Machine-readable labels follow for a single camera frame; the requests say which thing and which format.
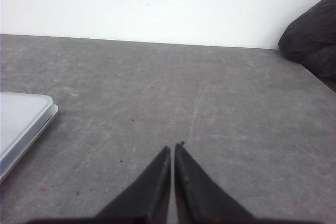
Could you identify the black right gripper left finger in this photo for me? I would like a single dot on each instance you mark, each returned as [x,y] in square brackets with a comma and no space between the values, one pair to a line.
[146,200]

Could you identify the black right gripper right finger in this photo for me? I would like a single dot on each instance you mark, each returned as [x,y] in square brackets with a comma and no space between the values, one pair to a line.
[198,198]

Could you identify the silver digital kitchen scale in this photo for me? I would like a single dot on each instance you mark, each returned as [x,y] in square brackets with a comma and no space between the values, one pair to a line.
[23,119]

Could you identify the dark cloth bundle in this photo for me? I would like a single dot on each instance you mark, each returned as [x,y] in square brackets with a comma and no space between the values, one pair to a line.
[310,40]

